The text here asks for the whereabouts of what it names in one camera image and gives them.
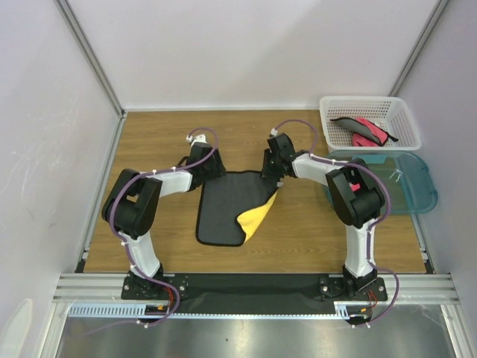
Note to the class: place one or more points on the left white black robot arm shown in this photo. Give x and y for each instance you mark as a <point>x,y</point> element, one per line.
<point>131,207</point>

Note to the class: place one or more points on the pink and black towel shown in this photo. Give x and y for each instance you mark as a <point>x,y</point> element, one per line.
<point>355,187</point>

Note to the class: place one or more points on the right grey cable duct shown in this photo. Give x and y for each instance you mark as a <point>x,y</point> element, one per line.
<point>356,309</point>

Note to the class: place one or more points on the yellow and black towel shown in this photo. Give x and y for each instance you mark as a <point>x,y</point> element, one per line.
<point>232,207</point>

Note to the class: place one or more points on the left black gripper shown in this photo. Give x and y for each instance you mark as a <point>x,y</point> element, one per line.
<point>218,168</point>

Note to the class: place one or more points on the grey cable duct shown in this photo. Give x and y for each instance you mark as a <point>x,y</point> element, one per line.
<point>356,309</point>
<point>105,310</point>

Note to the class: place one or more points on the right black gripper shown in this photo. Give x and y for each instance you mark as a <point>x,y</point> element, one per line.
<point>271,170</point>

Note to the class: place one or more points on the left grey cable duct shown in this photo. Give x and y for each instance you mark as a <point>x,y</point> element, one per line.
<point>105,310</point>

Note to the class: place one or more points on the aluminium frame rail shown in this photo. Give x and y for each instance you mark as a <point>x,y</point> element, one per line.
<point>107,287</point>

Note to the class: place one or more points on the teal transparent plastic tray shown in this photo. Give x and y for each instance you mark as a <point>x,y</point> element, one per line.
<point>405,175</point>

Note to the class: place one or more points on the white object at left edge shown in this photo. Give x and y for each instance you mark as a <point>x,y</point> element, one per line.
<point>16,329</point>

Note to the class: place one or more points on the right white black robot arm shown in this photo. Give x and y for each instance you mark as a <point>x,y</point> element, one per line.
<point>357,198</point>

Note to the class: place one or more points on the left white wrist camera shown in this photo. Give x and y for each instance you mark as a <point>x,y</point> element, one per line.
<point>199,139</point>

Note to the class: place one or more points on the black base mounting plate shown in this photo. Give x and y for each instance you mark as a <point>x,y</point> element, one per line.
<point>268,294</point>

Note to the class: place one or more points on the white perforated plastic basket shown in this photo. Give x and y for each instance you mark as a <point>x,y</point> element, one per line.
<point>391,114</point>

